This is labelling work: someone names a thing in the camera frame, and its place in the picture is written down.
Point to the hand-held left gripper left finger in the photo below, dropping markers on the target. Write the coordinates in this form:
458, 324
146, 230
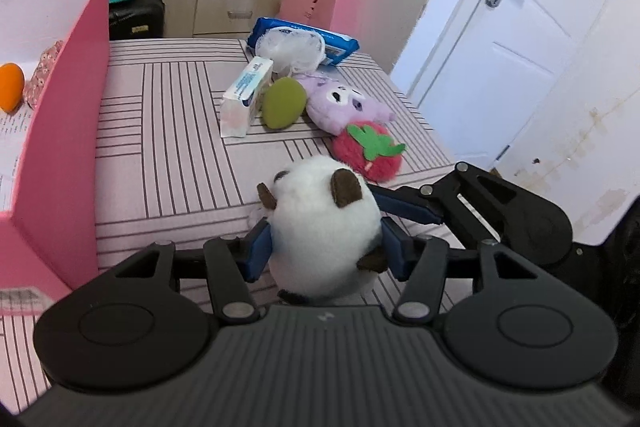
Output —
257, 253

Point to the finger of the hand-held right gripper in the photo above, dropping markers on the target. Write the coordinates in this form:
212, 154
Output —
400, 204

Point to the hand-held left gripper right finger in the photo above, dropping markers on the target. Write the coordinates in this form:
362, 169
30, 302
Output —
395, 253

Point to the red strawberry plush toy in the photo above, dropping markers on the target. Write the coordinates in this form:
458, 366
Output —
360, 162

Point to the white panda plush toy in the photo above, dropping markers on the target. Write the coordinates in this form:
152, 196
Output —
310, 217

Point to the purple plush toy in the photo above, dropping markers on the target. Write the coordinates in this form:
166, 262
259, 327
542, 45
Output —
330, 107

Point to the pink cardboard box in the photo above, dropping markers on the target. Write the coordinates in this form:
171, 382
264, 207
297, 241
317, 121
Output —
65, 132

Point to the pink striped bedsheet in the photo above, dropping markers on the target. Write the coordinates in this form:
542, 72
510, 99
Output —
165, 147

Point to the white door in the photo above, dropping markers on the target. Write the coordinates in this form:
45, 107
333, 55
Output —
525, 82

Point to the green plush toy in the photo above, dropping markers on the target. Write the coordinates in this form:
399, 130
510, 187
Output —
282, 104

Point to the white blue tissue box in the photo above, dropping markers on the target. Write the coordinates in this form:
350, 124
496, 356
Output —
245, 92

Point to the blue wet wipes pack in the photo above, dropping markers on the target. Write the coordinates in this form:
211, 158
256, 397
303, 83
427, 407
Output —
340, 47

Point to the white mesh bath puff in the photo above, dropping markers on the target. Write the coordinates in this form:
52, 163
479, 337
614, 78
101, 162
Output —
295, 52

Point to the white printed paper sheet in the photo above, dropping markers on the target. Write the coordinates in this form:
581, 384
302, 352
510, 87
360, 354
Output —
12, 147

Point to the black suitcase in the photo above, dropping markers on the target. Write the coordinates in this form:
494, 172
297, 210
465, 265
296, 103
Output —
137, 14

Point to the floral fabric pouch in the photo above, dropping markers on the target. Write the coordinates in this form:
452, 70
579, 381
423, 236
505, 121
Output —
42, 74

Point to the orange plush toy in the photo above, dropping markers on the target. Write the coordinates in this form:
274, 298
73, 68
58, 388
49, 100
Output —
10, 87

